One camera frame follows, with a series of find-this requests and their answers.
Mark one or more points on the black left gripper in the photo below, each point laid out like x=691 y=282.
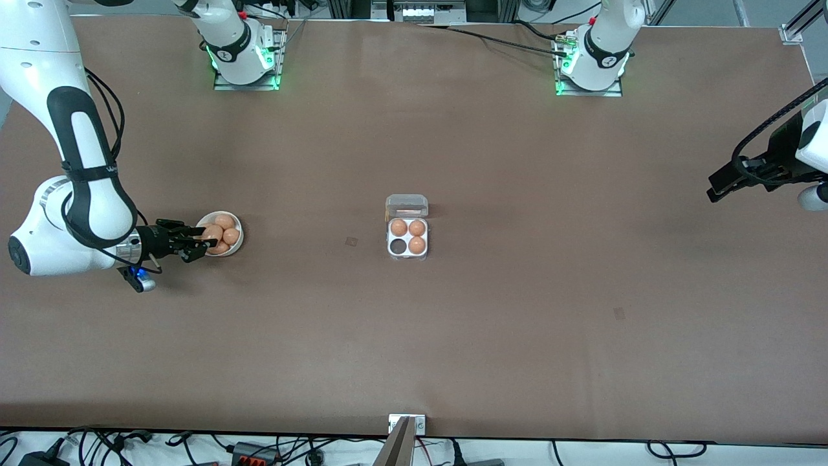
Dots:
x=781 y=150

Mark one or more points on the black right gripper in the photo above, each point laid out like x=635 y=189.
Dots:
x=154 y=241

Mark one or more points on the brown egg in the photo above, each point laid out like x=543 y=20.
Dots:
x=398 y=227
x=417 y=244
x=221 y=248
x=213 y=232
x=417 y=228
x=231 y=236
x=224 y=221

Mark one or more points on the clear plastic egg box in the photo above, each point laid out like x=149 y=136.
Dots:
x=406 y=207

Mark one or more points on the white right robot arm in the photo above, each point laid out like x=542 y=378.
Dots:
x=39 y=39

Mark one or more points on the white round bowl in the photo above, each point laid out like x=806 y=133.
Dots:
x=238 y=246

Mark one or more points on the diagonal aluminium profile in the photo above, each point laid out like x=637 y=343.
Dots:
x=808 y=16

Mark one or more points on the black device with orange plugs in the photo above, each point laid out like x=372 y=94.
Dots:
x=253 y=454

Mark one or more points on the black power adapter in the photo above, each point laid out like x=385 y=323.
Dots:
x=42 y=458

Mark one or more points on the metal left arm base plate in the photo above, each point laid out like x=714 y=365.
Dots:
x=614 y=92

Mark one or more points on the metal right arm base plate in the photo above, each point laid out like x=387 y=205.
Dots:
x=223 y=85

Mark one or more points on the metal table corner bracket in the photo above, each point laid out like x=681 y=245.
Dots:
x=790 y=34

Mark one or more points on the aluminium camera mount post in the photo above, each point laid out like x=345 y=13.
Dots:
x=396 y=446

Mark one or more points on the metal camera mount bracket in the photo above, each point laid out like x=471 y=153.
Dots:
x=420 y=424

